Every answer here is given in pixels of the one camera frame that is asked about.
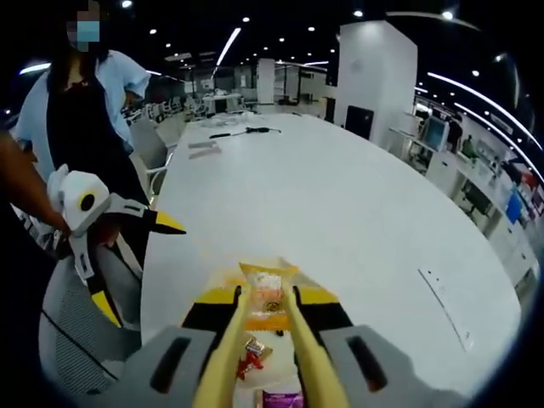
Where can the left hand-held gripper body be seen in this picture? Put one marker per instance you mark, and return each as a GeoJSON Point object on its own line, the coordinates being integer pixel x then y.
{"type": "Point", "coordinates": [81, 200]}

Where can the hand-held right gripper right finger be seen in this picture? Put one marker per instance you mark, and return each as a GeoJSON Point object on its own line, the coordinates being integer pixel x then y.
{"type": "Point", "coordinates": [395, 374]}

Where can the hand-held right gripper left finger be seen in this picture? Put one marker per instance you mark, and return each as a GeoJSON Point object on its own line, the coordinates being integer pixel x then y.
{"type": "Point", "coordinates": [140, 374]}

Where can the red gold food packet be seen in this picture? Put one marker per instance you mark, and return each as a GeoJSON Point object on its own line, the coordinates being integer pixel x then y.
{"type": "Point", "coordinates": [253, 350]}

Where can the purple food packet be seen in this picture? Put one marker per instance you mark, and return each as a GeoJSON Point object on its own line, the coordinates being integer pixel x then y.
{"type": "Point", "coordinates": [278, 399]}

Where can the yellow orange food packet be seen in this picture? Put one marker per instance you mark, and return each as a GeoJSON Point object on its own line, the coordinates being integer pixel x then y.
{"type": "Point", "coordinates": [265, 293]}

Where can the person's left hand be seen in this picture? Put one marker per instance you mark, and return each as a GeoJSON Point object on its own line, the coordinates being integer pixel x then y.
{"type": "Point", "coordinates": [109, 231]}

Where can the white mesh office chair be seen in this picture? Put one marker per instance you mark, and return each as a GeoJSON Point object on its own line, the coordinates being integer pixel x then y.
{"type": "Point", "coordinates": [76, 306]}

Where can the white flat strips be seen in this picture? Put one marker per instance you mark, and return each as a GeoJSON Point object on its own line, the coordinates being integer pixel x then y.
{"type": "Point", "coordinates": [204, 151]}

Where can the blue box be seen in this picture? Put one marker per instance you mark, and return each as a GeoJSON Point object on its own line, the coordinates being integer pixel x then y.
{"type": "Point", "coordinates": [513, 208]}

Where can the white office counter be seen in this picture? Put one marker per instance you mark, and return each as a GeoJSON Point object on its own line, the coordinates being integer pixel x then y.
{"type": "Point", "coordinates": [442, 168]}

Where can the black chair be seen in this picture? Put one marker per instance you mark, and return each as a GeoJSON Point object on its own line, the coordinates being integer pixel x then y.
{"type": "Point", "coordinates": [359, 123]}

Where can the teal computer monitor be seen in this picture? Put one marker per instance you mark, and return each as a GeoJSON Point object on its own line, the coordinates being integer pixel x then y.
{"type": "Point", "coordinates": [436, 132]}

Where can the red blue wall banner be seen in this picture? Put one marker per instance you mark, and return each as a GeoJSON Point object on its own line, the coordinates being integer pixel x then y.
{"type": "Point", "coordinates": [531, 183]}

